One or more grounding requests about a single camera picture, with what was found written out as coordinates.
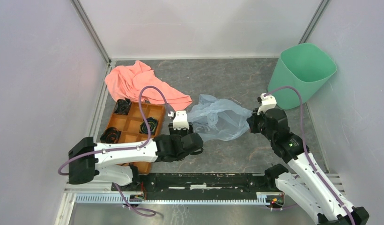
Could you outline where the blue plastic trash bag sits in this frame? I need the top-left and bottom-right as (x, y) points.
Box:
(187, 94), (252, 142)

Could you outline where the green trash bin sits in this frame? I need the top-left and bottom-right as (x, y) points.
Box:
(267, 43), (337, 103)

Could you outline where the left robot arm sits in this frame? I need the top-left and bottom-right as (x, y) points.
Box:
(67, 131), (204, 191)

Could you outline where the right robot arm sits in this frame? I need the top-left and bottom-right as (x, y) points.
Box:
(247, 108), (369, 225)

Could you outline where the black green bag roll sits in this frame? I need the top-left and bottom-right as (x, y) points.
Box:
(139, 117), (159, 135)

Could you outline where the orange compartment tray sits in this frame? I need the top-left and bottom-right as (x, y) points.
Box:
(100, 102), (166, 174)

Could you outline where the black bag roll top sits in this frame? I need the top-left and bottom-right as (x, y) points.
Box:
(113, 98), (132, 115)

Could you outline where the black bag roll left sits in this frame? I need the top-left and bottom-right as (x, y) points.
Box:
(100, 127), (121, 143)

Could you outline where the pink cloth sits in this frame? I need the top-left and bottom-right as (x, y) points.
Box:
(104, 60), (192, 111)

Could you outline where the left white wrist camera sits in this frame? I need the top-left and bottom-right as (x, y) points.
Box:
(168, 111), (189, 130)

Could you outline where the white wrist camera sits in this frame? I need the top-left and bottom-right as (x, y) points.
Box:
(257, 93), (277, 114)
(168, 111), (189, 130)

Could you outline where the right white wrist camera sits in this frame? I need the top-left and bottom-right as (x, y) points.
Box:
(257, 93), (277, 114)

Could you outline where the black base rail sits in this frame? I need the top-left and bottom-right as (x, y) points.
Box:
(120, 173), (279, 200)

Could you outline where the white toothed cable duct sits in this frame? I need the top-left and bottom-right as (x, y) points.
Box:
(75, 193), (270, 206)

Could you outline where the right aluminium corner post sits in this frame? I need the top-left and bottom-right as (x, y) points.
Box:
(298, 0), (331, 44)

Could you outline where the aluminium corner post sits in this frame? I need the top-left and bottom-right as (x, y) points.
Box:
(70, 0), (111, 64)
(298, 0), (331, 44)

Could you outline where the left aluminium corner post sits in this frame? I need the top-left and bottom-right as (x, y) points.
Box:
(70, 0), (111, 64)

